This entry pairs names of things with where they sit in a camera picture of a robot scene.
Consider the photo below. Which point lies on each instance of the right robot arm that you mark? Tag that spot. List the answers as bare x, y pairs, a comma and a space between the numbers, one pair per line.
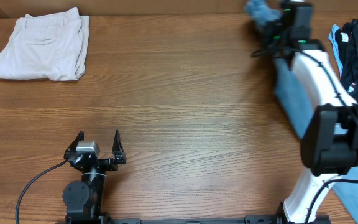
329, 146

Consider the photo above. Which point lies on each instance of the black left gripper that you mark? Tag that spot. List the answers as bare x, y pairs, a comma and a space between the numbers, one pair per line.
112, 165

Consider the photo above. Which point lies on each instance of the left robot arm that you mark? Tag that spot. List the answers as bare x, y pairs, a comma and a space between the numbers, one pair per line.
84, 198

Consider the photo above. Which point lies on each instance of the folded beige trousers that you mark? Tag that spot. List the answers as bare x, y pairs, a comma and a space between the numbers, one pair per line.
53, 46

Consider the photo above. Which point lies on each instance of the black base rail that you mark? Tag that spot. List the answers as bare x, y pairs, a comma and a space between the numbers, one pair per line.
249, 219

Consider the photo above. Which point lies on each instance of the blue denim jeans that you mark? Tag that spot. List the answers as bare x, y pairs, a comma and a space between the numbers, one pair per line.
289, 91

